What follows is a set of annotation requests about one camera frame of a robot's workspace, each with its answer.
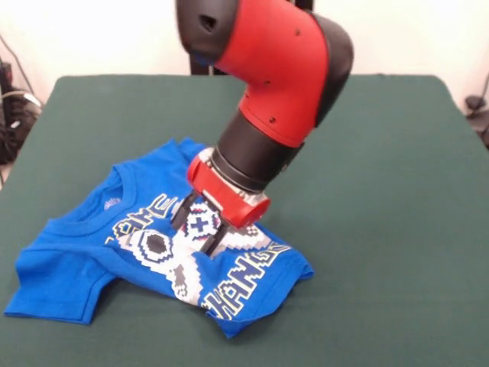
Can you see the black chair base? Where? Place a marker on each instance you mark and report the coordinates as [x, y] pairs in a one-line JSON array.
[[475, 102]]

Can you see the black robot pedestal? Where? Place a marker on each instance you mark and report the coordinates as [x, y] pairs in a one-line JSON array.
[[200, 69]]

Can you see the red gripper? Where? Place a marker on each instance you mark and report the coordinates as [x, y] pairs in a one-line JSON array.
[[225, 199]]

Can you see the dark green table cloth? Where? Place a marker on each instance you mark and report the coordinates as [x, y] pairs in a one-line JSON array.
[[382, 229]]

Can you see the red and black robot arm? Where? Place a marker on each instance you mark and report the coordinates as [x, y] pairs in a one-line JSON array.
[[275, 76]]

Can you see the blue printed t-shirt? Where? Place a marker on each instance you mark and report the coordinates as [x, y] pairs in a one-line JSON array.
[[76, 267]]

